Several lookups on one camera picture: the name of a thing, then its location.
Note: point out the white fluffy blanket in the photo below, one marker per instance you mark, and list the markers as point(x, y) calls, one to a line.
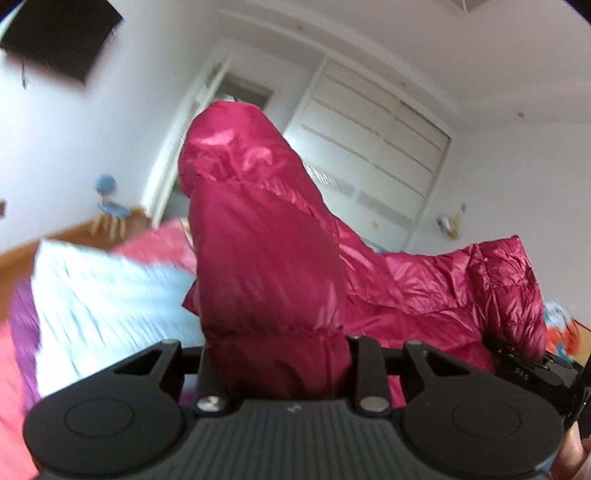
point(111, 314)

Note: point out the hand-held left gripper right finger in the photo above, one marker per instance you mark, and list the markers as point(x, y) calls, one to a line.
point(369, 374)

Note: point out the pink plush blanket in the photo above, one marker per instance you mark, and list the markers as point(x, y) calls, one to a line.
point(157, 251)

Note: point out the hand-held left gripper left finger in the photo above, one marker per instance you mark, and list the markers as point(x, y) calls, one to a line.
point(213, 383)

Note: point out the orange and teal quilt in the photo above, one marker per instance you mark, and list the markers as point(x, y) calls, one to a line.
point(561, 330)

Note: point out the maroon puffer jacket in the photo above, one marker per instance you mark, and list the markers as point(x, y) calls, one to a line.
point(277, 258)

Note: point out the white wardrobe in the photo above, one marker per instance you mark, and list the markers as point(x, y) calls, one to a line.
point(369, 152)

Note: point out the blue chair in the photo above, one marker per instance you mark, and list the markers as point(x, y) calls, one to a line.
point(108, 203)

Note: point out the white door frame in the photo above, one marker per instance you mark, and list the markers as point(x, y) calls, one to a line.
point(194, 138)

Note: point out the small wall hanging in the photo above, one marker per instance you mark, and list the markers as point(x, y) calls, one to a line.
point(450, 221)

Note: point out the black wall television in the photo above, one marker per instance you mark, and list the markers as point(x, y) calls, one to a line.
point(60, 32)

